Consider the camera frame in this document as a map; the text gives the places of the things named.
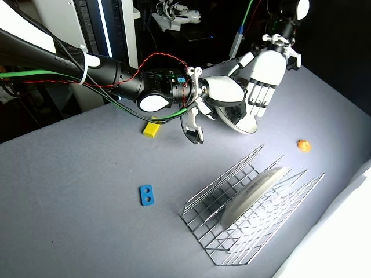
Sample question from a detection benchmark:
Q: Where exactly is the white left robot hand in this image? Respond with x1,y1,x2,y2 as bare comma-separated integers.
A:
228,49,288,118

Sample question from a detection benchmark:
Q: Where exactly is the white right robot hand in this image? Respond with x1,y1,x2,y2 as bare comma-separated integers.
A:
198,75,248,123

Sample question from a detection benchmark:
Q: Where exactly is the white plate black rim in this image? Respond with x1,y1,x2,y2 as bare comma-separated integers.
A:
216,103,259,136

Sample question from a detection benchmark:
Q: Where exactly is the white plate with dark smudge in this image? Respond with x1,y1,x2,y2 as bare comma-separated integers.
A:
220,166,290,232

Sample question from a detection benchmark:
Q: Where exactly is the black box with blue light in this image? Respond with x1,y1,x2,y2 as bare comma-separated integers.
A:
182,30,214,42

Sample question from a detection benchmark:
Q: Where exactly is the yellow rectangular block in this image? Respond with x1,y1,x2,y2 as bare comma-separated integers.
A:
143,116,162,137

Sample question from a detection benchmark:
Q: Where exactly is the white robot part on bench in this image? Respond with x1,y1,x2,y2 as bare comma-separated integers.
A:
152,0,202,31

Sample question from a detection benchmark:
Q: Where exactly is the robot column with blue light strip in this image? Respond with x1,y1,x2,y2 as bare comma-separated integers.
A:
72,0,142,103

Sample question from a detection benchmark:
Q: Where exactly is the blue block with two holes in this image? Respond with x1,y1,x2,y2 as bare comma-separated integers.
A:
139,185,156,207

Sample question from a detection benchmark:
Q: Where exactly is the thin white cable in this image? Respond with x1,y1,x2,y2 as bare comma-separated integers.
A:
206,59,233,68

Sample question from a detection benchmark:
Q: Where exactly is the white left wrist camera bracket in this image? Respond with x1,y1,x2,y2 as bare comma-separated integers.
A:
262,33,302,72

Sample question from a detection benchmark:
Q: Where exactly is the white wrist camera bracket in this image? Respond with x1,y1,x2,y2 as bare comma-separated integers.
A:
179,66,216,145
262,33,302,72

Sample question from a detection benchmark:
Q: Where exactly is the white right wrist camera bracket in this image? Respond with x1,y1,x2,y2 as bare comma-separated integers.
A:
179,66,216,145

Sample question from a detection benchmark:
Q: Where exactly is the green cable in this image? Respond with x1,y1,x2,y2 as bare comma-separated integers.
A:
0,70,192,123
228,0,255,59

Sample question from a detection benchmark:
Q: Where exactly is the red black twisted wire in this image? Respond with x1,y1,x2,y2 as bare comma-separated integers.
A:
20,53,191,88

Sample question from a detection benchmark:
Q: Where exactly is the silver wire dish rack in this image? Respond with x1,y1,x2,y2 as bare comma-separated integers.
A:
181,144,326,266

